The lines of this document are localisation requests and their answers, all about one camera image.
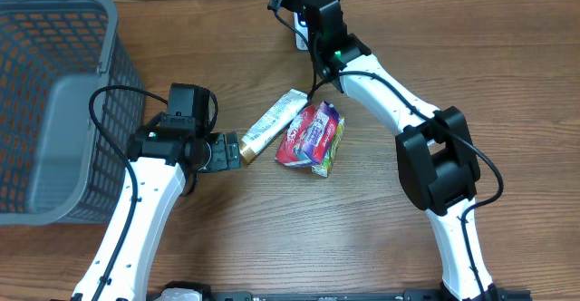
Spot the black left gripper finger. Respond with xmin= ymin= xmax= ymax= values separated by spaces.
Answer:
xmin=200 ymin=132 xmax=227 ymax=173
xmin=226 ymin=131 xmax=241 ymax=170

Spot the white tube gold cap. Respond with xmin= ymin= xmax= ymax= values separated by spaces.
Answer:
xmin=240 ymin=89 xmax=308 ymax=164

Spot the purple red pad pack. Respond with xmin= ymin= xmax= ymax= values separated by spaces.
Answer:
xmin=275 ymin=101 xmax=340 ymax=168

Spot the green yellow snack pack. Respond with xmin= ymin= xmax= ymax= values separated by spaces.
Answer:
xmin=311 ymin=117 xmax=345 ymax=178

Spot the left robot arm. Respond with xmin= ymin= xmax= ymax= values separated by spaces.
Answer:
xmin=72 ymin=83 xmax=241 ymax=300

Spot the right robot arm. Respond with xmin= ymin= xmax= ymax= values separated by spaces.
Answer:
xmin=268 ymin=0 xmax=496 ymax=300

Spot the white barcode scanner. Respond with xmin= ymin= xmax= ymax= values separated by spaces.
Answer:
xmin=294 ymin=13 xmax=309 ymax=51

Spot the grey plastic mesh basket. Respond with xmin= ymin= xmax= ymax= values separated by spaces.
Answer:
xmin=1 ymin=0 xmax=144 ymax=226

